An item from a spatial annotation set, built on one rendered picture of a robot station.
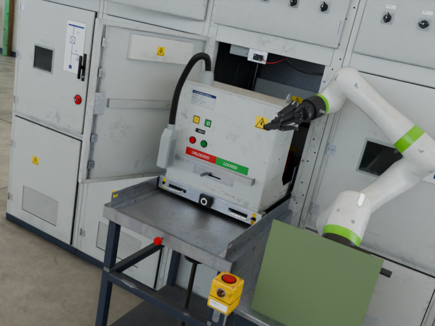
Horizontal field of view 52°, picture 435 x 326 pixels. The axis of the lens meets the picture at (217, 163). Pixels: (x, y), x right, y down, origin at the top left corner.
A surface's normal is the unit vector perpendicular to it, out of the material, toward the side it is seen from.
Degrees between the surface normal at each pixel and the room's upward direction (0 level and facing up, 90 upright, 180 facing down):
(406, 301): 90
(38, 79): 90
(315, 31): 90
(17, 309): 0
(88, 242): 90
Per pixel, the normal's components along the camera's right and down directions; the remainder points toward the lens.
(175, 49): 0.65, 0.35
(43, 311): 0.19, -0.94
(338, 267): -0.44, 0.19
